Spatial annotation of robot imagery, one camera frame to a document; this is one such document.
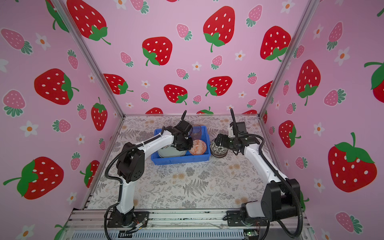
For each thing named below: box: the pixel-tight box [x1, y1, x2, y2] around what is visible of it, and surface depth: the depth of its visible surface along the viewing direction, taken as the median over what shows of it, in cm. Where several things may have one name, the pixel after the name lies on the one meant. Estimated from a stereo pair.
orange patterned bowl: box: [189, 139, 207, 156], surface depth 97 cm
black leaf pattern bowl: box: [210, 138, 229, 158], surface depth 95 cm
